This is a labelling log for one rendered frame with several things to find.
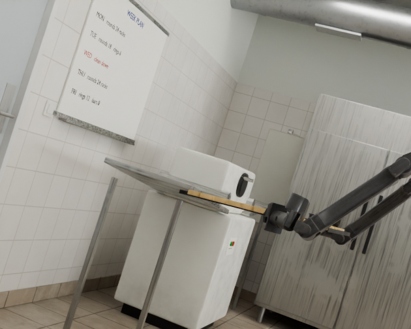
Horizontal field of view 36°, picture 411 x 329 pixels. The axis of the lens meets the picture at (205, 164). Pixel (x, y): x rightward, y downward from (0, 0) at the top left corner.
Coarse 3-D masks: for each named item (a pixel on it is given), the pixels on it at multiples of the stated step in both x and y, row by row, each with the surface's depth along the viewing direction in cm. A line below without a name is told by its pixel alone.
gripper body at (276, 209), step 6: (276, 204) 221; (270, 210) 220; (276, 210) 221; (282, 210) 222; (270, 216) 220; (276, 216) 216; (270, 222) 220; (276, 222) 215; (264, 228) 220; (270, 228) 220; (276, 228) 221
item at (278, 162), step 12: (276, 132) 632; (288, 132) 632; (264, 144) 635; (276, 144) 631; (288, 144) 627; (300, 144) 624; (264, 156) 633; (276, 156) 629; (288, 156) 626; (264, 168) 631; (276, 168) 628; (288, 168) 625; (264, 180) 630; (276, 180) 627; (288, 180) 623; (252, 192) 632; (264, 192) 629; (276, 192) 626; (252, 216) 629
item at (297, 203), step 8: (288, 200) 214; (296, 200) 212; (304, 200) 212; (288, 208) 212; (296, 208) 211; (304, 208) 211; (304, 216) 213; (296, 224) 208; (304, 224) 207; (296, 232) 215; (304, 232) 206
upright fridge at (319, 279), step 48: (336, 144) 530; (384, 144) 523; (288, 192) 537; (336, 192) 526; (384, 192) 515; (288, 240) 532; (384, 240) 511; (288, 288) 528; (336, 288) 517; (384, 288) 507
